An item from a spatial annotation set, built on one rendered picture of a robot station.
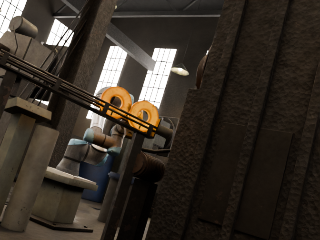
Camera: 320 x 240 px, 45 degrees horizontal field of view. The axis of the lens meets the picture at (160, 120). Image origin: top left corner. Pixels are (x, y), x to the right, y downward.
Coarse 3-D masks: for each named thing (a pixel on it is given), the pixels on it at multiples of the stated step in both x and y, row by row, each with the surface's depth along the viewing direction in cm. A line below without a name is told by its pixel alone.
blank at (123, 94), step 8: (112, 88) 187; (120, 88) 189; (104, 96) 185; (112, 96) 187; (120, 96) 188; (128, 96) 190; (104, 104) 185; (128, 104) 190; (112, 112) 186; (120, 112) 188
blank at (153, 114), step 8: (136, 104) 191; (144, 104) 193; (152, 104) 195; (136, 112) 191; (152, 112) 194; (128, 120) 192; (136, 120) 191; (152, 120) 194; (136, 128) 191; (144, 128) 192
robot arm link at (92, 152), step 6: (114, 96) 240; (132, 96) 247; (114, 102) 241; (120, 102) 242; (132, 102) 244; (108, 120) 247; (108, 126) 248; (102, 132) 249; (108, 132) 249; (90, 150) 251; (96, 150) 250; (102, 150) 251; (90, 156) 250; (96, 156) 251; (102, 156) 253; (90, 162) 253; (96, 162) 253; (102, 162) 253
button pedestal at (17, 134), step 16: (16, 112) 198; (32, 112) 199; (48, 112) 209; (16, 128) 196; (16, 144) 197; (0, 160) 194; (16, 160) 199; (0, 176) 192; (0, 192) 194; (0, 208) 195
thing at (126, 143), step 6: (144, 114) 600; (126, 138) 575; (126, 144) 572; (144, 144) 610; (150, 144) 625; (120, 150) 573; (126, 150) 574; (120, 156) 570; (114, 162) 572; (120, 162) 567; (114, 168) 569; (120, 168) 568; (108, 180) 567; (102, 198) 562
